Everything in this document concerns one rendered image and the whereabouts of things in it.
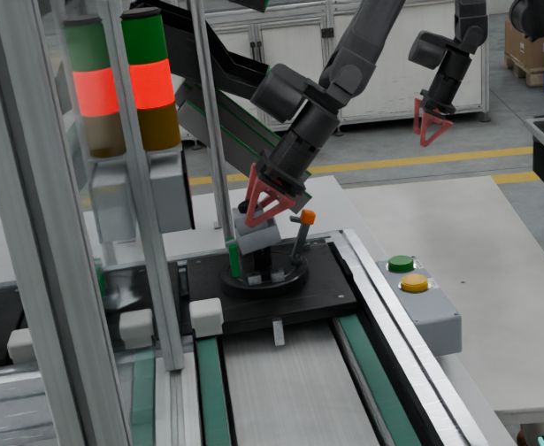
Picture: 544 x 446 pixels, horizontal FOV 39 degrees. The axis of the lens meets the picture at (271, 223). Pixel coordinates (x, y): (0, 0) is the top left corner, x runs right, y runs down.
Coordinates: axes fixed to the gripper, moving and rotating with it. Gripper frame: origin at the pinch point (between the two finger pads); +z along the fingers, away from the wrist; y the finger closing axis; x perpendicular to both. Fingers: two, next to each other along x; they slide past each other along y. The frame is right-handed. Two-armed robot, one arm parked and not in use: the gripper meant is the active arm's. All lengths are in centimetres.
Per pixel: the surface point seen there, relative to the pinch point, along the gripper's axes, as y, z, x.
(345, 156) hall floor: -355, 28, 124
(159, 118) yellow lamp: 22.2, -10.2, -21.4
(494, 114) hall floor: -403, -48, 210
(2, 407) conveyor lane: 17.7, 36.2, -17.6
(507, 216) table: -36, -19, 55
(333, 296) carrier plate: 9.1, 1.5, 14.9
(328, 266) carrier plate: -1.1, 0.6, 15.6
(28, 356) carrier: 13.1, 30.3, -17.9
